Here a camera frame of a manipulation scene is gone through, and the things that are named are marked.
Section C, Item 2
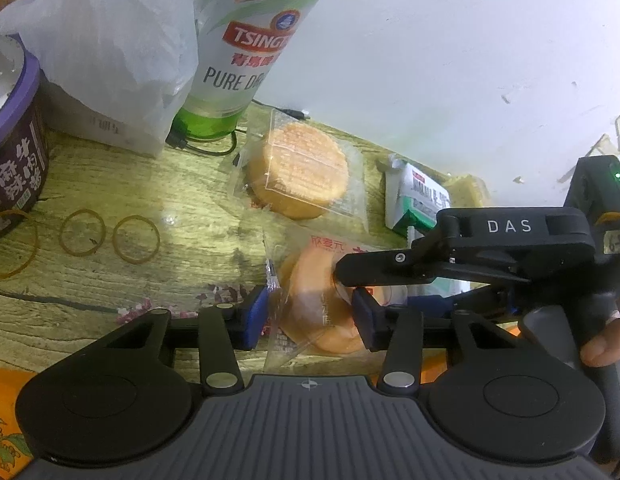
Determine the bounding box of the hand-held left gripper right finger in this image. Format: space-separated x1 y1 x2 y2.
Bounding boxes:
351 287 525 392

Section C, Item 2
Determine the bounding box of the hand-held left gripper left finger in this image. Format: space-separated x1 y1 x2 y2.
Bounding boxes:
106 284 271 395

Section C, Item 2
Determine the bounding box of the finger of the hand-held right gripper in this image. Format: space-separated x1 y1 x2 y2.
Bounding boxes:
405 282 521 322
334 227 532 287

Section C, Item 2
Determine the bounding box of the round egg cake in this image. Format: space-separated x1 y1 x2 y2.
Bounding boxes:
233 108 368 233
264 232 411 372

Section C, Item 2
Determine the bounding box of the clear soda cracker packet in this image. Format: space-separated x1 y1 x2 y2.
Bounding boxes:
442 174 491 208

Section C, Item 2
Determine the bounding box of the orange printed box lid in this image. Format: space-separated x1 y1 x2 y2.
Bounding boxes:
0 367 40 463

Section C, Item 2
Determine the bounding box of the green wood-grain desktop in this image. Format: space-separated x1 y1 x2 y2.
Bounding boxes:
0 105 496 391

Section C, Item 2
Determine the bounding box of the person's right hand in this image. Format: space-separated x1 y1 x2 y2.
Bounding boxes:
580 290 620 369

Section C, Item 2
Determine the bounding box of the green white beer can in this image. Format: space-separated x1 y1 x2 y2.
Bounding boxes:
172 0 343 142

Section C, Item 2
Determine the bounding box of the purple lidded food can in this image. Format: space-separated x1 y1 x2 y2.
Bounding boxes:
0 32 53 241

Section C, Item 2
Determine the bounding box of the white plastic bag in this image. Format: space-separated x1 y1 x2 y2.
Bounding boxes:
0 0 201 158

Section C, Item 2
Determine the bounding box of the black usb cable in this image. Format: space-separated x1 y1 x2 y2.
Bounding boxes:
166 100 311 157

